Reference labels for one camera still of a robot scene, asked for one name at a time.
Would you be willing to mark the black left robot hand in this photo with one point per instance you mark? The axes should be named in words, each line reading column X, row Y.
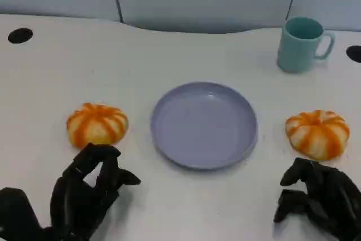
column 73, row 196

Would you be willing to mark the lilac plate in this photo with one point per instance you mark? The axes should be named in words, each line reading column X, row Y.
column 204, row 125

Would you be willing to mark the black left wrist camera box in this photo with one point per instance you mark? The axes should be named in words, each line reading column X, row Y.
column 15, row 212

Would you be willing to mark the pale green mug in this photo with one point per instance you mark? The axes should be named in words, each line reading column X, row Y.
column 299, row 52

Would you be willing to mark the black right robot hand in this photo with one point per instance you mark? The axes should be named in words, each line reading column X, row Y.
column 332, row 196

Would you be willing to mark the orange and white bread roll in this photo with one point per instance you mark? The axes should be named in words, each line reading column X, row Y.
column 317, row 135
column 97, row 125

